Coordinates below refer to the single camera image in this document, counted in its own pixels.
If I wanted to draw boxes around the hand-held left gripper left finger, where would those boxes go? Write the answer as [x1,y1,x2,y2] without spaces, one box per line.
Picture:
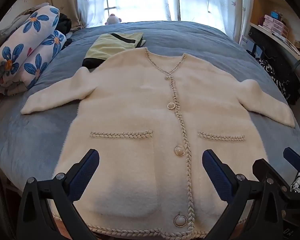
[16,149,100,240]

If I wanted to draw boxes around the yellow-green and black garment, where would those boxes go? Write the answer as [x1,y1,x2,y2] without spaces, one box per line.
[82,32,147,68]

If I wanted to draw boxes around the blue bed blanket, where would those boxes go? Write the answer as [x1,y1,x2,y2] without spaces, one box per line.
[0,20,300,205]

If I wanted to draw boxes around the white box with blue print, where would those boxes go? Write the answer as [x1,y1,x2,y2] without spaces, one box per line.
[240,34,263,58]

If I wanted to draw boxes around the pink plush toy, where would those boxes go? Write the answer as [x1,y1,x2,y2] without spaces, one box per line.
[105,14,122,25]

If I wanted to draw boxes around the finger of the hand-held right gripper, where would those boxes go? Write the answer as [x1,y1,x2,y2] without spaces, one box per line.
[252,158,292,193]
[283,147,300,178]

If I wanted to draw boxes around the blue floral rolled quilt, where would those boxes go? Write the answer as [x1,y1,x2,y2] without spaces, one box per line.
[0,5,67,96]

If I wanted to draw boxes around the pink drawer organizer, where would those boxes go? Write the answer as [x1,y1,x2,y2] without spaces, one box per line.
[262,14,289,37]

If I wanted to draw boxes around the black and white patterned cloth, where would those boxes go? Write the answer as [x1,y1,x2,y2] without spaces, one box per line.
[256,57,294,100]

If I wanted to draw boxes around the beige patterned curtain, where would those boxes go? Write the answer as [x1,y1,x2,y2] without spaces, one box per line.
[41,0,90,29]

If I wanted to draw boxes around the white fuzzy cardigan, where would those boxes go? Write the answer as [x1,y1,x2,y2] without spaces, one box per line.
[20,47,296,239]

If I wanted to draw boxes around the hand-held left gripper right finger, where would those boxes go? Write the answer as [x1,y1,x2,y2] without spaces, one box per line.
[202,149,288,240]

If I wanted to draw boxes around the black white printed fabric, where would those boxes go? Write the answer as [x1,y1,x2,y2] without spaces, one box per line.
[289,172,300,193]

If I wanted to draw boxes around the long black bag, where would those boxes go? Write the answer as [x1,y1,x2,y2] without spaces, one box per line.
[249,26,300,105]

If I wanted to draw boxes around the wooden bookshelf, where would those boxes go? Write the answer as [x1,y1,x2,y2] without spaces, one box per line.
[250,0,300,55]

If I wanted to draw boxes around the white sheer leaf-print curtain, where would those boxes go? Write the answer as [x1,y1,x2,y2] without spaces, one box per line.
[177,0,255,43]
[76,0,180,28]

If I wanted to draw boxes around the dark clothes pile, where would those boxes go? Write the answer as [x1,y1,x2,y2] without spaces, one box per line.
[57,12,73,38]

